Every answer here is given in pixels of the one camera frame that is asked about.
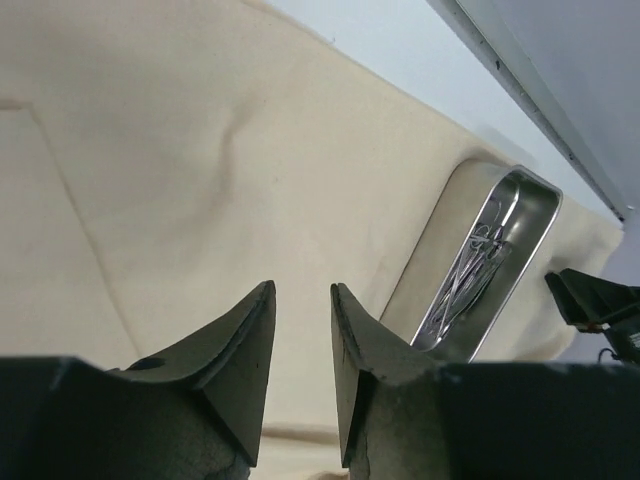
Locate metal instrument tray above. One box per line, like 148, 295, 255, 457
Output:
380, 159, 563, 362

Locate beige cloth wrap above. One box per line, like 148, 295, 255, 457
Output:
0, 0, 626, 480

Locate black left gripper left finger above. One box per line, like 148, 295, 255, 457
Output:
1, 281, 276, 479

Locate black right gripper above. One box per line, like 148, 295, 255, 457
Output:
544, 268, 639, 363

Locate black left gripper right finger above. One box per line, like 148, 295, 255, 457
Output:
330, 284, 639, 479

